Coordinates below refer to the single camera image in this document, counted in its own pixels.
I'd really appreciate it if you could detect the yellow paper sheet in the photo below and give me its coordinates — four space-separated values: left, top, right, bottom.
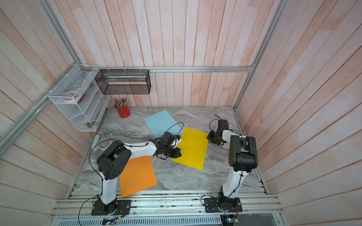
172 128 208 170

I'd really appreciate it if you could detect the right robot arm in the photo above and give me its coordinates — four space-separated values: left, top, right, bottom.
207 119 258 202

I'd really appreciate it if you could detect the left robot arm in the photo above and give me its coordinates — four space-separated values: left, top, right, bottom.
97 132 182 205

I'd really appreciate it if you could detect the light blue paper sheet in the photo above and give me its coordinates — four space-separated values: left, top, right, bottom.
144 110 184 138

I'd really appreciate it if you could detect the orange paper sheet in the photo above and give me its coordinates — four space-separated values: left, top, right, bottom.
119 156 157 197

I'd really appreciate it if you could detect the red pencil cup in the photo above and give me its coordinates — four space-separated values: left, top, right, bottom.
115 105 131 118

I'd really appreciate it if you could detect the tape roll on shelf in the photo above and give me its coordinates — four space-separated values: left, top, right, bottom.
61 89 82 103

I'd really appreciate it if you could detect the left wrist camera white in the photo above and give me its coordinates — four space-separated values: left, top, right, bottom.
171 135 182 148

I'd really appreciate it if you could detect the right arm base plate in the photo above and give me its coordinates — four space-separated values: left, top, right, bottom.
203 197 243 213

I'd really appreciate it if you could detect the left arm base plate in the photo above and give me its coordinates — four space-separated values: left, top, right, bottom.
91 199 132 216

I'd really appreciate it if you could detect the black mesh wall basket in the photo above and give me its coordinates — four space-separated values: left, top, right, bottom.
95 69 152 95

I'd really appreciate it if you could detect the white wire shelf rack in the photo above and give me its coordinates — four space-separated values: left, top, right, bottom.
49 64 110 132

